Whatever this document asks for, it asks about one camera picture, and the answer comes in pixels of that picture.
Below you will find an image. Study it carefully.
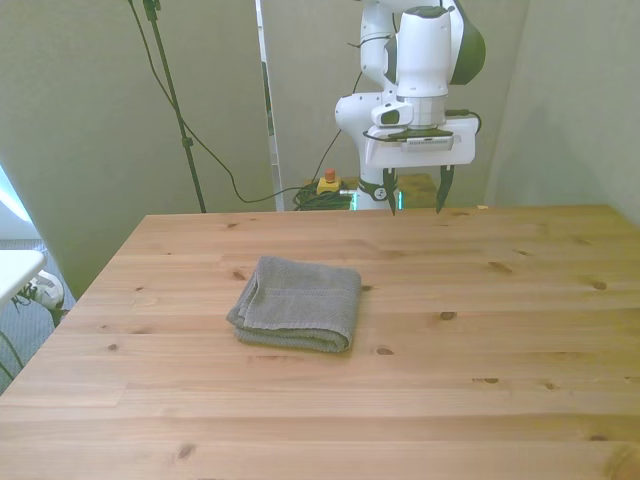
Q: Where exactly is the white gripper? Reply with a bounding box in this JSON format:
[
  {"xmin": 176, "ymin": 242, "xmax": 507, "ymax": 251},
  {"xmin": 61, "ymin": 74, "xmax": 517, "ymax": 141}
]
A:
[{"xmin": 363, "ymin": 115, "xmax": 478, "ymax": 217}]

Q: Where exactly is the grey towel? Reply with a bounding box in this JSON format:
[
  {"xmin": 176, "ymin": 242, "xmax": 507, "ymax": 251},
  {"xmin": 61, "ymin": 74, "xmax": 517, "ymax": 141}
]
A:
[{"xmin": 225, "ymin": 255, "xmax": 363, "ymax": 355}]

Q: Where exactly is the yellow emergency stop button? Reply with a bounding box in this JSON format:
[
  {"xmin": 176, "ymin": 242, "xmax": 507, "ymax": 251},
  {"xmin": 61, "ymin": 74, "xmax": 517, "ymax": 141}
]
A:
[{"xmin": 316, "ymin": 168, "xmax": 343, "ymax": 197}]

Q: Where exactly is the white black sneaker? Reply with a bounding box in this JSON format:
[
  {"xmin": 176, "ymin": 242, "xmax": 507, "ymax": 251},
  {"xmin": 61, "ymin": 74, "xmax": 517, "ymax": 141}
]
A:
[{"xmin": 18, "ymin": 271, "xmax": 67, "ymax": 312}]

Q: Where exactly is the white side table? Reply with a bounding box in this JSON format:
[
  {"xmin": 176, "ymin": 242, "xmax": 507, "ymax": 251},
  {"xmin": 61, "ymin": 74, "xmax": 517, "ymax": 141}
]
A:
[{"xmin": 0, "ymin": 249, "xmax": 46, "ymax": 306}]

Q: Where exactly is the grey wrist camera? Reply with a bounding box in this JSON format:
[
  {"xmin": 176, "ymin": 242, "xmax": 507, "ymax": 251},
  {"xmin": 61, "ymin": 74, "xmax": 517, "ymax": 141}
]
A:
[{"xmin": 398, "ymin": 133, "xmax": 456, "ymax": 152}]

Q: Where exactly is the black coiled cable bundle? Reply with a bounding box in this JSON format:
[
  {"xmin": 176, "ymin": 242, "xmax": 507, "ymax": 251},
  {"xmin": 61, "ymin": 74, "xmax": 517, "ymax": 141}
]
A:
[{"xmin": 292, "ymin": 184, "xmax": 359, "ymax": 212}]

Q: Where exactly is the black camera stand cable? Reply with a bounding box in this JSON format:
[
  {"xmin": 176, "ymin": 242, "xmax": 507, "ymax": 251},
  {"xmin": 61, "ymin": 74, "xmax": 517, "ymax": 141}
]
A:
[{"xmin": 127, "ymin": 0, "xmax": 321, "ymax": 204}]

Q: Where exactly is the white vertical wall trim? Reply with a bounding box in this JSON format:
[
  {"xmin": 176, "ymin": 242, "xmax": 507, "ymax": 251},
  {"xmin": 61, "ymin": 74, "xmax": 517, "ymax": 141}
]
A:
[{"xmin": 254, "ymin": 0, "xmax": 285, "ymax": 212}]

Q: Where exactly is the black camera stand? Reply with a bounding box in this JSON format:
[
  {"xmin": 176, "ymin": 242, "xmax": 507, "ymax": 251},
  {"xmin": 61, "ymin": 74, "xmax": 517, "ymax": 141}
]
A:
[{"xmin": 142, "ymin": 0, "xmax": 208, "ymax": 214}]

